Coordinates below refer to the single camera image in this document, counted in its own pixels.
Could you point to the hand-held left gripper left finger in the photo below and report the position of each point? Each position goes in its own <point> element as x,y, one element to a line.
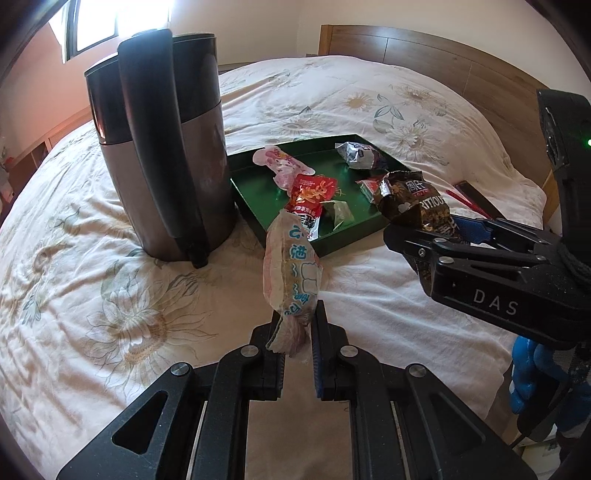
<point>268,374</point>

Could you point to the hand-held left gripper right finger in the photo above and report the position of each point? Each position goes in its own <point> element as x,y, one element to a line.
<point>317,360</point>

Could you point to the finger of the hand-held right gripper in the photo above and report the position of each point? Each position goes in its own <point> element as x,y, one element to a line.
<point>473,229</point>
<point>438,247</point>

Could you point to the brown black snack packet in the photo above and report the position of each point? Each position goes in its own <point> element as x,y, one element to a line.
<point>411,203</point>

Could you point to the small red bar packet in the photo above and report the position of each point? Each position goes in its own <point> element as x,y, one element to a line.
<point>368,188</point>

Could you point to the clear white candy packet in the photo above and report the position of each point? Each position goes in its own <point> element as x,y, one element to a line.
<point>293,267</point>

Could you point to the small green snack packet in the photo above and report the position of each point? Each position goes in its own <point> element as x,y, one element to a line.
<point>341,211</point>

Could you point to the large cookie packet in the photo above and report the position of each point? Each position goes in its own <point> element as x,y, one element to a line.
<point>362,154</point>

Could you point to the red white snack packet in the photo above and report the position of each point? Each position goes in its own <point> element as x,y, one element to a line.
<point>307,194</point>

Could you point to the green cardboard tray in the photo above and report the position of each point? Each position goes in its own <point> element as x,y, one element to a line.
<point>258,194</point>

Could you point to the pink cartoon snack packet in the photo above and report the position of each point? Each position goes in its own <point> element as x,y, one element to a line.
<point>281,161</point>

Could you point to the person's right hand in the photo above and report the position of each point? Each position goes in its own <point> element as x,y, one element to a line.
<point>579,263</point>

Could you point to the black red flat box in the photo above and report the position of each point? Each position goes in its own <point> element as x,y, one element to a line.
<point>475,198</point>

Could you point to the blue plastic object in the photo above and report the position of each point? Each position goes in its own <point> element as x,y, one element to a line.
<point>531,383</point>

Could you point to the wooden headboard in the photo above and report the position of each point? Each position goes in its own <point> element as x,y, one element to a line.
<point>415,55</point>

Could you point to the tall dark air fryer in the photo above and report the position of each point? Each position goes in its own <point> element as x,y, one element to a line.
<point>161,161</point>

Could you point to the low wooden shelf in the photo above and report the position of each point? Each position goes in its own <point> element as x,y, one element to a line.
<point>41,152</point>

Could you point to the window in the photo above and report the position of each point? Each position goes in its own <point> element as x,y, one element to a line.
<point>101,23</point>

